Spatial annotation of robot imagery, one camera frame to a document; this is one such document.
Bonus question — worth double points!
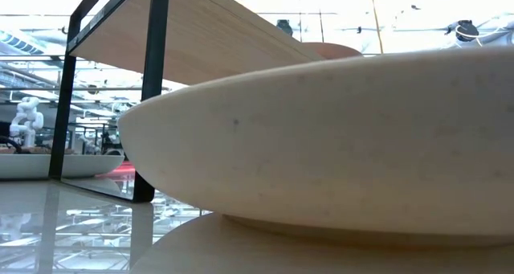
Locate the beige ceramic plate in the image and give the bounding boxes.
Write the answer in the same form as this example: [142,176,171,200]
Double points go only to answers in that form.
[117,47,514,249]

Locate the pink ceramic plate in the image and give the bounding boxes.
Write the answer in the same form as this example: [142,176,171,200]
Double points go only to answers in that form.
[300,42,365,60]

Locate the grey ceramic plate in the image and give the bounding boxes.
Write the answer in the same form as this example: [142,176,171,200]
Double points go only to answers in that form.
[0,153,125,181]

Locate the wooden shelf black metal legs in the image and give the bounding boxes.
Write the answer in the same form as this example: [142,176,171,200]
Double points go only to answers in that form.
[47,0,326,205]

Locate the black ceiling cable reel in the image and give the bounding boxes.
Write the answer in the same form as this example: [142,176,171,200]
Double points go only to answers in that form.
[443,19,482,43]
[275,19,294,37]

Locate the yellow cable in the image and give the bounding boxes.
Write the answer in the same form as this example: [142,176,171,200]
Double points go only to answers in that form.
[368,0,386,55]

